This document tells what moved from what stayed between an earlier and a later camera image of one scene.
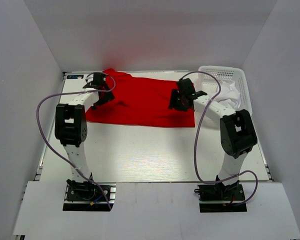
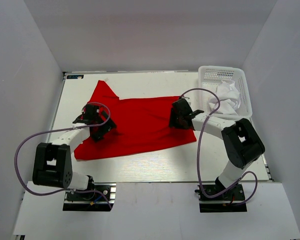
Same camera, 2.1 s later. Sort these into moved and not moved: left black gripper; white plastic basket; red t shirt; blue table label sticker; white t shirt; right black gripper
Moved: right black gripper; red t shirt; left black gripper
Not moved: white plastic basket; white t shirt; blue table label sticker
